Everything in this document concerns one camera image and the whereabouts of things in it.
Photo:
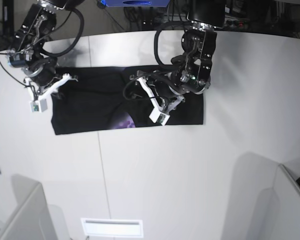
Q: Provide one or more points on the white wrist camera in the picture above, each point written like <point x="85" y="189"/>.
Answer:
<point x="158" y="117"/>
<point x="38" y="106"/>

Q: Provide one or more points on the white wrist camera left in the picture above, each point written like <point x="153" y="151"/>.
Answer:
<point x="158" y="117"/>

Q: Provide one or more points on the blue box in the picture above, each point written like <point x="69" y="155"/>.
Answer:
<point x="136" y="3"/>

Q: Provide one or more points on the white partition panel left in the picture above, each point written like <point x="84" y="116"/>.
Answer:
<point x="25" y="213"/>

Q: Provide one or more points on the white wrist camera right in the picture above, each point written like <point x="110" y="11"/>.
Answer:
<point x="38" y="106"/>

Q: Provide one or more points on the white partition panel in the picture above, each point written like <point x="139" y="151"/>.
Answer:
<point x="25" y="213"/>
<point x="276" y="215"/>

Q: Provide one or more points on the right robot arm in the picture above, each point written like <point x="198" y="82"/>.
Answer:
<point x="27" y="48"/>

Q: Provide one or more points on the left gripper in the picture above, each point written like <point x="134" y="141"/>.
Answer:
<point x="157" y="88"/>

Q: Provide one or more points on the white table slot plate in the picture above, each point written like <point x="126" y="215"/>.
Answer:
<point x="113" y="228"/>

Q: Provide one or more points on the white partition panel right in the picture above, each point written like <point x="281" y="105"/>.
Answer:
<point x="276" y="215"/>

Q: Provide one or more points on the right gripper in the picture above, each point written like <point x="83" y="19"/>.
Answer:
<point x="44" y="82"/>

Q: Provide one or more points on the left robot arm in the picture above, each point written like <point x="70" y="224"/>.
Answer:
<point x="189" y="72"/>

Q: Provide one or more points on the black T-shirt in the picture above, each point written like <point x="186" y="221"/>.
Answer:
<point x="95" y="101"/>

